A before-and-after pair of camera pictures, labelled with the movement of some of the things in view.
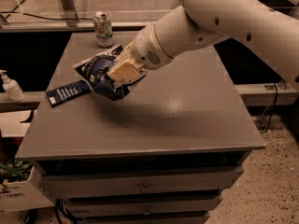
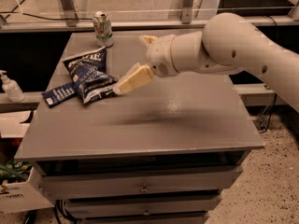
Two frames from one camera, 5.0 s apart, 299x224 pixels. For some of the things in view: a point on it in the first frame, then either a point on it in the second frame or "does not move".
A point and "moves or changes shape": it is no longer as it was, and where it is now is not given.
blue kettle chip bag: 95,70 moves or changes shape
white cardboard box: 21,196 does not move
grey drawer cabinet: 162,155 does not move
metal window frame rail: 69,26 does not move
